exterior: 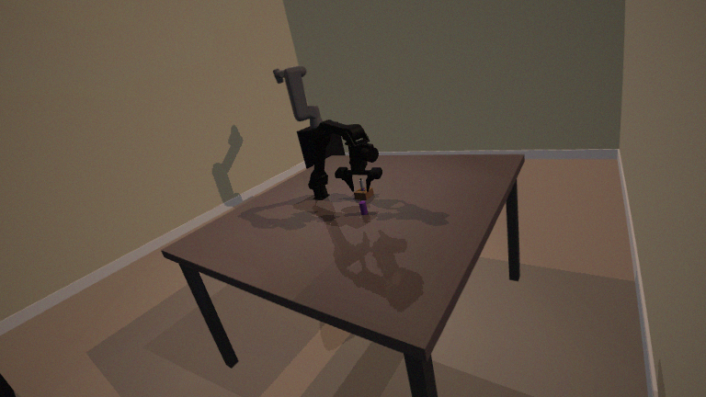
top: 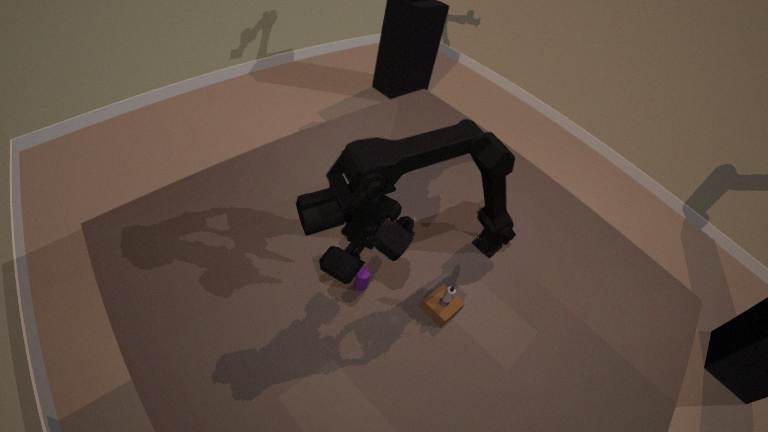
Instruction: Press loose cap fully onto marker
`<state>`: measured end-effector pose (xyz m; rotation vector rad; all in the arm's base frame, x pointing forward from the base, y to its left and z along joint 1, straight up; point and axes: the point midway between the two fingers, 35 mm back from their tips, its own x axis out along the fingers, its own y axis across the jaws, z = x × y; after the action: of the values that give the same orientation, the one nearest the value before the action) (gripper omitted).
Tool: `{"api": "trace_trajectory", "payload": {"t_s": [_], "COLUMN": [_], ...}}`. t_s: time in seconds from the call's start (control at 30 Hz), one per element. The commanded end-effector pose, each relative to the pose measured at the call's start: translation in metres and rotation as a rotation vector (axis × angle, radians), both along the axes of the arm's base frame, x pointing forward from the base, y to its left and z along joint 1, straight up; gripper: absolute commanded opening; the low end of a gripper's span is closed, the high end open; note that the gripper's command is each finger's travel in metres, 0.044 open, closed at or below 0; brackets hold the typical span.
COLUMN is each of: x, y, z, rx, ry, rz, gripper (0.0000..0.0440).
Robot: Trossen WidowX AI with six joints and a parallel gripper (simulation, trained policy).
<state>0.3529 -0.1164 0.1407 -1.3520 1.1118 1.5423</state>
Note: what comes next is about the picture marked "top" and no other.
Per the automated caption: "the brown square block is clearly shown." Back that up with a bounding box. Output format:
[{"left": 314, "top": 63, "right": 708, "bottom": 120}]
[{"left": 419, "top": 283, "right": 464, "bottom": 328}]

